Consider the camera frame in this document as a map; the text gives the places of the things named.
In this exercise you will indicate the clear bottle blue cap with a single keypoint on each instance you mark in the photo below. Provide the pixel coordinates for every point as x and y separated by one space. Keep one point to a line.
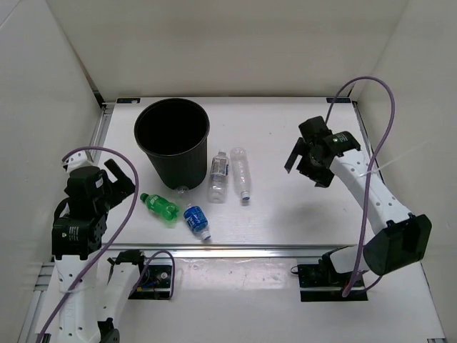
241 173

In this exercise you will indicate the front aluminium rail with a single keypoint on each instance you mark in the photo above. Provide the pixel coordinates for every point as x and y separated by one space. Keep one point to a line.
207 251

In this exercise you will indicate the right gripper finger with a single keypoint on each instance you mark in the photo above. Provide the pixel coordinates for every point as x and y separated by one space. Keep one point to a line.
299 150
320 175

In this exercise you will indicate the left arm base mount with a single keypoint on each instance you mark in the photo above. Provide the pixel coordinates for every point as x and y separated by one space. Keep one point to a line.
156 283

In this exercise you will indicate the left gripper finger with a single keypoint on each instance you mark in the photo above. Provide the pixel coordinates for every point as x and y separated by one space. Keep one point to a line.
118 194
121 178

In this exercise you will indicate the clear crushed bottle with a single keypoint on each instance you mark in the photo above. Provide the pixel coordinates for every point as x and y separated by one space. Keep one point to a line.
181 192

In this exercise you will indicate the blue label water bottle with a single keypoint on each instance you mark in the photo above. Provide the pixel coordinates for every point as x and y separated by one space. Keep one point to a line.
197 222

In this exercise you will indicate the left blue label sticker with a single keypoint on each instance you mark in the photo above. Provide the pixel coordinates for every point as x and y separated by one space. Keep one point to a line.
128 100

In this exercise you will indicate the right blue label sticker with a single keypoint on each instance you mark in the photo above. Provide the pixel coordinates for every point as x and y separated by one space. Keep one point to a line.
339 100

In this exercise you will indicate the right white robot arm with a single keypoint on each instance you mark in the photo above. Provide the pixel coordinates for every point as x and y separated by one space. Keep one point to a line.
400 237

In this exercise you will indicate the right aluminium rail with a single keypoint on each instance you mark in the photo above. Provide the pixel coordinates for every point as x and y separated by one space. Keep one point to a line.
366 140

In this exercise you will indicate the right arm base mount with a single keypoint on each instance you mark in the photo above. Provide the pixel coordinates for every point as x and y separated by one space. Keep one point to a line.
316 286

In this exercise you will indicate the green soda bottle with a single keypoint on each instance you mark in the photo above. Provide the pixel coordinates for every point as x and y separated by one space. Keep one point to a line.
164 210

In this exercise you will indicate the white cable tie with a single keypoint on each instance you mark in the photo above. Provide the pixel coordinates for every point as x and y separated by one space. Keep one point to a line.
392 162

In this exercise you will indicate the aluminium rail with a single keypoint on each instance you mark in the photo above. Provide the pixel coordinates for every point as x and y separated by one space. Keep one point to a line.
366 140
207 251
100 131

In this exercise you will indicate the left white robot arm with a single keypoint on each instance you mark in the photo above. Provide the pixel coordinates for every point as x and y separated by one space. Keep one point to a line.
85 314

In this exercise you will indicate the left aluminium rail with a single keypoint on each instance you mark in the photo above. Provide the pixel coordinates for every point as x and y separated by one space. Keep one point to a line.
100 131

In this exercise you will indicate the blue label sticker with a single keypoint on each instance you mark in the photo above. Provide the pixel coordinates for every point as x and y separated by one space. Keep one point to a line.
339 100
128 100

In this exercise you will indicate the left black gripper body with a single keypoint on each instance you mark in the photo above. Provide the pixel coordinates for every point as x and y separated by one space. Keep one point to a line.
110 189

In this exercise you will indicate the clear bottle white label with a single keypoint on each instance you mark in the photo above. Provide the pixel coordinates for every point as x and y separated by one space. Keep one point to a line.
218 178

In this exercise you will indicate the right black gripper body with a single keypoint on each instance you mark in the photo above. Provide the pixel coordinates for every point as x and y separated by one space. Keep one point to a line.
310 158

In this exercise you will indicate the black plastic bin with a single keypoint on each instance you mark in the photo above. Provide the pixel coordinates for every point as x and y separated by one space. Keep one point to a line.
173 134

